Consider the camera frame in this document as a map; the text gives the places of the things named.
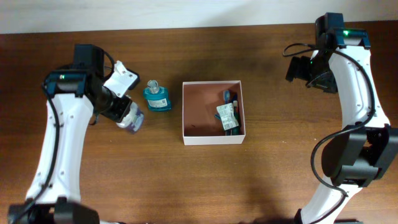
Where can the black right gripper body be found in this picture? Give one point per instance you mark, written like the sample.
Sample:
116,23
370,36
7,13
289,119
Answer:
317,71

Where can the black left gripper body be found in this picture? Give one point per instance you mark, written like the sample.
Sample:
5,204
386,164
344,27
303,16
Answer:
113,105

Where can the clear pump soap bottle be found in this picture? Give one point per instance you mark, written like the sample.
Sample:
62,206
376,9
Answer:
133,120

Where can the teal mouthwash bottle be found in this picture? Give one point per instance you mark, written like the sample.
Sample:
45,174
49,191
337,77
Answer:
157,97

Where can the green white packet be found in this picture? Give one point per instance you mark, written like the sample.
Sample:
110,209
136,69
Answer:
228,119

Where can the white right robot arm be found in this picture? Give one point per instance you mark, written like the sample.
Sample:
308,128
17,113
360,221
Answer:
347,161

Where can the white cardboard box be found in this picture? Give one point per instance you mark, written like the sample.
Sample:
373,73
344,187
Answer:
199,123

